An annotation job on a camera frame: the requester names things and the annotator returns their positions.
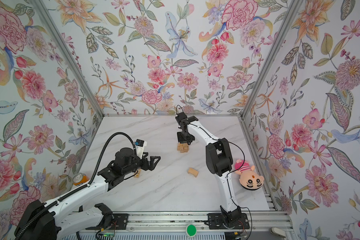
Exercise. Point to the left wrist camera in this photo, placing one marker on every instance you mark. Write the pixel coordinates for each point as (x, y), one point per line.
(140, 147)

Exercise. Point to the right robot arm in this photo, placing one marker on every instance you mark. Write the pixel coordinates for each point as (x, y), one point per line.
(219, 162)

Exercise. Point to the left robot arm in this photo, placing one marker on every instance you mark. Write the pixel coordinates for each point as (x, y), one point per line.
(36, 225)

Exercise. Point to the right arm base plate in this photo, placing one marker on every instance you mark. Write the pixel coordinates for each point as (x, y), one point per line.
(217, 221)

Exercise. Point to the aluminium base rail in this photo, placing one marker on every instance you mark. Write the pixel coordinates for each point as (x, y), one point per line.
(168, 223)

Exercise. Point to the orange soda can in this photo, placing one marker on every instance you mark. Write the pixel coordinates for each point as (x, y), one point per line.
(79, 179)

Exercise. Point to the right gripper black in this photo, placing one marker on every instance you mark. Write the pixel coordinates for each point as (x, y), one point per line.
(180, 139)

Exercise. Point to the white device on rail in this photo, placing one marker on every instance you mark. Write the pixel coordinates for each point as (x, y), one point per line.
(278, 232)

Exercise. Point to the pink plush toy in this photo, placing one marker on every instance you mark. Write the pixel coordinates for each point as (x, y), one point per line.
(248, 177)

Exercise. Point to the right corner aluminium post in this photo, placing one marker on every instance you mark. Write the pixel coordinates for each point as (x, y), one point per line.
(269, 60)

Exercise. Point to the corner aluminium post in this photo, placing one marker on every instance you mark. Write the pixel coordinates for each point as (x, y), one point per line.
(56, 36)
(269, 60)

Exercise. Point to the green round button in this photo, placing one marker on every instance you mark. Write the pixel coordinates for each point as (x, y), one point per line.
(191, 231)

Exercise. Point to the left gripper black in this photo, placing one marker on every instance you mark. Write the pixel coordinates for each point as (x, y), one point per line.
(151, 166)

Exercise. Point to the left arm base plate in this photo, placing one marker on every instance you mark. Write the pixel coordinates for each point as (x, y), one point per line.
(116, 222)

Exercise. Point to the printed wood block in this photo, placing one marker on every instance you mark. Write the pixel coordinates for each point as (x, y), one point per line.
(183, 147)
(137, 175)

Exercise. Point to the left corner aluminium post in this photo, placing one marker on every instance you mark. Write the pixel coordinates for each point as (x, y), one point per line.
(56, 36)

